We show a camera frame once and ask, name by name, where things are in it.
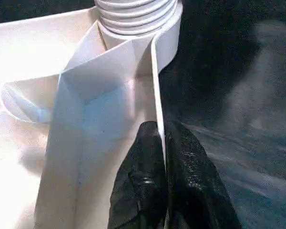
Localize white plastic table top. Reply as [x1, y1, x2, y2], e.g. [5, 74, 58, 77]
[0, 0, 184, 229]

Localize white plastic table leg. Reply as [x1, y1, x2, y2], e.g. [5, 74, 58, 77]
[94, 0, 177, 40]

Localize black table mat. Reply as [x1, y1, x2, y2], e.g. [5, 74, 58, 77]
[0, 0, 286, 229]

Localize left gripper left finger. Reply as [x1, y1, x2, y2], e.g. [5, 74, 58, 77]
[109, 121, 169, 229]

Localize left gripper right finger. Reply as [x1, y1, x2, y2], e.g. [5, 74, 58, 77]
[163, 121, 244, 229]

